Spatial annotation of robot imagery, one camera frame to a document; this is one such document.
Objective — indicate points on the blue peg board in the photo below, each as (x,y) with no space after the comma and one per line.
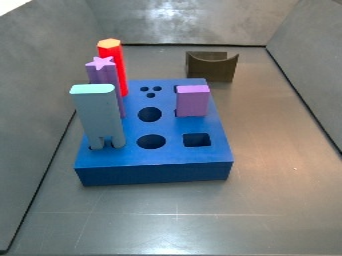
(168,148)

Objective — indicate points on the black curved fixture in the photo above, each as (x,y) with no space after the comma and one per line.
(213,66)

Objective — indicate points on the purple rectangular block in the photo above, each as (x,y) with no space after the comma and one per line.
(192,100)

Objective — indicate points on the light blue arch peg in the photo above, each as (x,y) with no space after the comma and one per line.
(97,110)

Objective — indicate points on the purple star peg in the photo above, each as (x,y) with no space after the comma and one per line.
(101,73)

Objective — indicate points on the red hexagonal peg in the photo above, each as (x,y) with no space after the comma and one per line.
(109,48)

